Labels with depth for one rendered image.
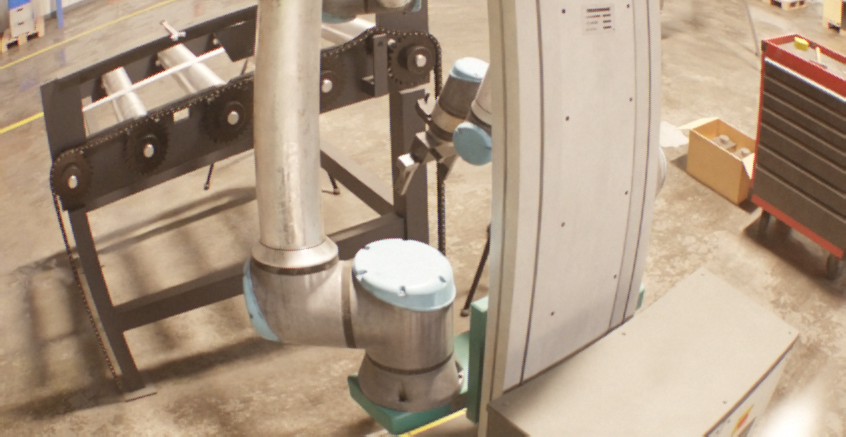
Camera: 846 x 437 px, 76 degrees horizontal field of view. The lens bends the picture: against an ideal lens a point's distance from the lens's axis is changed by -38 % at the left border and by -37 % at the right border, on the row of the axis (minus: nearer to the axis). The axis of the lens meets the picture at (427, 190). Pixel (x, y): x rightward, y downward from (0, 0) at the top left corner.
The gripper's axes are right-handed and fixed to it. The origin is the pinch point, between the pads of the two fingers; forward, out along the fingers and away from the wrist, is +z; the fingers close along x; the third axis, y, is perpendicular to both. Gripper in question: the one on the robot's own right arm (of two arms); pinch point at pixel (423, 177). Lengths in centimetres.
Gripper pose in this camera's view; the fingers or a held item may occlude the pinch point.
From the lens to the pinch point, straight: 198.1
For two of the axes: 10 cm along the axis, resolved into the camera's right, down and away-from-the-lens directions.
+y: 6.1, 6.7, -4.3
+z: -3.3, 7.0, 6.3
